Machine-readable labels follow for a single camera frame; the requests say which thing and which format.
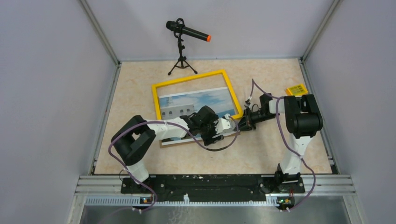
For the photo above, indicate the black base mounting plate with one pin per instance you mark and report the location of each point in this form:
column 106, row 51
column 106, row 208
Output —
column 251, row 182

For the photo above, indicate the yellow screwdriver bit box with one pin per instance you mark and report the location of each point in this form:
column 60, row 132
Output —
column 297, row 90

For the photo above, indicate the yellow wooden picture frame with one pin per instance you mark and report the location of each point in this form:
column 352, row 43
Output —
column 195, row 77

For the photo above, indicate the black microphone orange tip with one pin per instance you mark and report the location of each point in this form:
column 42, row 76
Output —
column 187, row 30

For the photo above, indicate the brown frame backing board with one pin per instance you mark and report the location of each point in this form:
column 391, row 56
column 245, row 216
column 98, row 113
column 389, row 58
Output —
column 186, row 140

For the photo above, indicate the aluminium front rail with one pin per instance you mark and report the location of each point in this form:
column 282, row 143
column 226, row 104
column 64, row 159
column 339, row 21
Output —
column 106, row 190

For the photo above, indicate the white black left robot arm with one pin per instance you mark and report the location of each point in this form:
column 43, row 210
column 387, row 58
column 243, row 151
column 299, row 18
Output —
column 134, row 139

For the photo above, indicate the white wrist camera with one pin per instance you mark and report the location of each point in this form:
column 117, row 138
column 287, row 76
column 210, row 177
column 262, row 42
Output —
column 248, row 103
column 225, row 125

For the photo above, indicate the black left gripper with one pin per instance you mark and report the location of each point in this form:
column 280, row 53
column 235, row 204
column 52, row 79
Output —
column 208, row 140

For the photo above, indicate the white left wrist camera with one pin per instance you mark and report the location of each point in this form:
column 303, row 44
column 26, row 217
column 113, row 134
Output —
column 225, row 125

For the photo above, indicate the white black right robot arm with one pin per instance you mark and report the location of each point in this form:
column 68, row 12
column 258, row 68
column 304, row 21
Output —
column 303, row 120

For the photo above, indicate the black microphone tripod stand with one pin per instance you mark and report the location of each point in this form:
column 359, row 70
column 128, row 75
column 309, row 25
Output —
column 182, row 60

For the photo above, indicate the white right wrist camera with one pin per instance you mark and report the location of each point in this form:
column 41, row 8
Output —
column 248, row 103

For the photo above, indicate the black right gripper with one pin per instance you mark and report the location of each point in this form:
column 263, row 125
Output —
column 244, row 124

